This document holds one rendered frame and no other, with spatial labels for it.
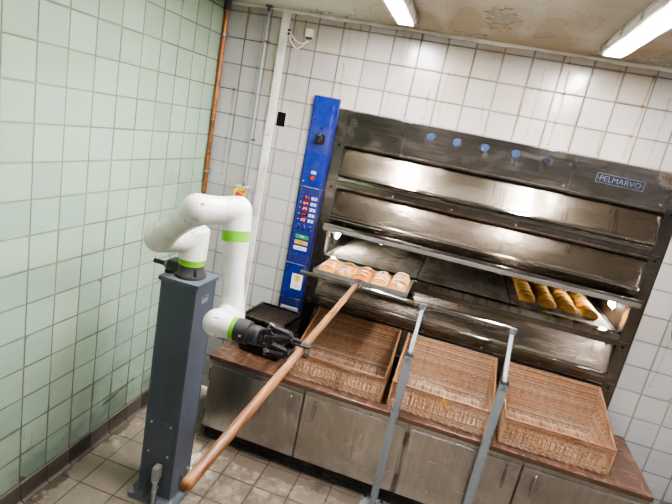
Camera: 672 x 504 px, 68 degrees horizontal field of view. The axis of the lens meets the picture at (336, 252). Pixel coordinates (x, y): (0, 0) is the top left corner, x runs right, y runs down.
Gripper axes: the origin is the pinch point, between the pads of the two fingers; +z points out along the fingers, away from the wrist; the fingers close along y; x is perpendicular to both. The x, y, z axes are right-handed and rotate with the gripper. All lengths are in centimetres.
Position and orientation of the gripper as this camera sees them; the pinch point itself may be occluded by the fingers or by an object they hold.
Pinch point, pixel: (300, 349)
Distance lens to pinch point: 189.9
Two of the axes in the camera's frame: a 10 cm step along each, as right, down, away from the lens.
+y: -2.0, 9.5, 2.5
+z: 9.5, 2.5, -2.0
